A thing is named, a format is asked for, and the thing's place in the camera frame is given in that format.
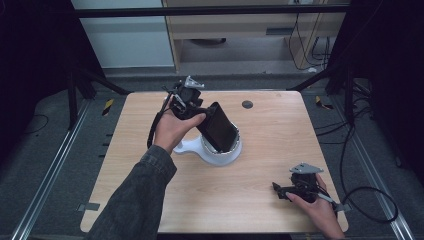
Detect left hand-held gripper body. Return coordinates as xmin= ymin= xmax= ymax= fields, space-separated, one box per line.
xmin=162 ymin=75 xmax=209 ymax=122

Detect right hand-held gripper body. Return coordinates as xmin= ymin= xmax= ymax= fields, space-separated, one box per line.
xmin=288 ymin=162 xmax=325 ymax=204

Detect black wallet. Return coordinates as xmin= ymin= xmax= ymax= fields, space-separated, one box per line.
xmin=195 ymin=101 xmax=240 ymax=154

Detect white stand with pole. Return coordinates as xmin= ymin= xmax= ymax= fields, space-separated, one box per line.
xmin=163 ymin=95 xmax=244 ymax=167

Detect person's right hand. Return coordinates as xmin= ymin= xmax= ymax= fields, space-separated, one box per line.
xmin=285 ymin=173 xmax=338 ymax=235

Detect person's left hand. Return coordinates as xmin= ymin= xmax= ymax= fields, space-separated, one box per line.
xmin=152 ymin=98 xmax=207 ymax=156

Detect grey tape piece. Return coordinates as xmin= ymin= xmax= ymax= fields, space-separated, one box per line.
xmin=334 ymin=202 xmax=353 ymax=214
xmin=76 ymin=201 xmax=101 ymax=213

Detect yellow black tape strip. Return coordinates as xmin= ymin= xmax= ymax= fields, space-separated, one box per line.
xmin=314 ymin=95 xmax=335 ymax=111
xmin=101 ymin=98 xmax=115 ymax=117

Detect white cabinet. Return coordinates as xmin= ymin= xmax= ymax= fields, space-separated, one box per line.
xmin=70 ymin=0 xmax=177 ymax=70

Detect light wooden desk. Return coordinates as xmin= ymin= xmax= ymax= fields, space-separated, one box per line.
xmin=161 ymin=0 xmax=352 ymax=73

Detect black metal stand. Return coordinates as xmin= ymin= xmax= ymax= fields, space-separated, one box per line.
xmin=285 ymin=61 xmax=357 ymax=128
xmin=65 ymin=61 xmax=132 ymax=132

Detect dark curtain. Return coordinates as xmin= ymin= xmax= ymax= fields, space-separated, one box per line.
xmin=0 ymin=0 xmax=107 ymax=164
xmin=324 ymin=0 xmax=424 ymax=188

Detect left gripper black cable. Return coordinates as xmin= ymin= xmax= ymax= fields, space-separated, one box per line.
xmin=146 ymin=91 xmax=175 ymax=150

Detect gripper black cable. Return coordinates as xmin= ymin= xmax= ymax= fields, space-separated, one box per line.
xmin=313 ymin=124 xmax=400 ymax=225
xmin=146 ymin=91 xmax=175 ymax=150

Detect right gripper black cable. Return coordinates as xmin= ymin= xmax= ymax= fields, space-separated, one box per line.
xmin=313 ymin=124 xmax=400 ymax=225

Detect aluminium floor rail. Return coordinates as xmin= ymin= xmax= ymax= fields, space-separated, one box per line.
xmin=329 ymin=95 xmax=417 ymax=240
xmin=10 ymin=99 xmax=92 ymax=240

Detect black horizontal frame bar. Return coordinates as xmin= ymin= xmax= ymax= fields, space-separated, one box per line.
xmin=70 ymin=4 xmax=352 ymax=20

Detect black cables under desk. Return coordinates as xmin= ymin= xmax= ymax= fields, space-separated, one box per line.
xmin=287 ymin=12 xmax=332 ymax=72

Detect thin black floor cable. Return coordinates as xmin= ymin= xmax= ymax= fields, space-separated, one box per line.
xmin=19 ymin=113 xmax=50 ymax=137

